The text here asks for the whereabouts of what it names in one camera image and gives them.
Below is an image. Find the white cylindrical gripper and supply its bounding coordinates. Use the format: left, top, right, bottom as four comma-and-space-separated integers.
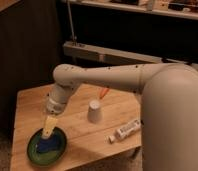
42, 83, 79, 139

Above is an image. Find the white bottle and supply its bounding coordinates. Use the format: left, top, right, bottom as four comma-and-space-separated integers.
108, 119, 141, 143

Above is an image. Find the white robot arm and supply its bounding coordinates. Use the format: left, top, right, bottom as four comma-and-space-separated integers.
46, 63, 198, 171

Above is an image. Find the blue sponge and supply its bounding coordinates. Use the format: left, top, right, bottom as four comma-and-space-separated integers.
36, 136, 61, 153

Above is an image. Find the wooden table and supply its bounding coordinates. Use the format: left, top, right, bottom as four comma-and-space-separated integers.
10, 85, 141, 171

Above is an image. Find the green plate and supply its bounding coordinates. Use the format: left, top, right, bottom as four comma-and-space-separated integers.
26, 127, 67, 167

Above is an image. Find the white upside-down cup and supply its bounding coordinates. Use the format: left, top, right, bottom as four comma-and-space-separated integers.
87, 99, 102, 124

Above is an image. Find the orange carrot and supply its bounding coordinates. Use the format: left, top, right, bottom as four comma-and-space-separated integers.
99, 88, 109, 99

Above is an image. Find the grey metal shelf beam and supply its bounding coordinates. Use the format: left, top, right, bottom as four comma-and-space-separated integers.
62, 41, 198, 74

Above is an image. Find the metal vertical pole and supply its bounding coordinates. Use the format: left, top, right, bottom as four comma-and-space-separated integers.
66, 0, 76, 45

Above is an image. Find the upper shelf with items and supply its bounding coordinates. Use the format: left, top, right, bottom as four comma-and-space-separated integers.
61, 0, 198, 20

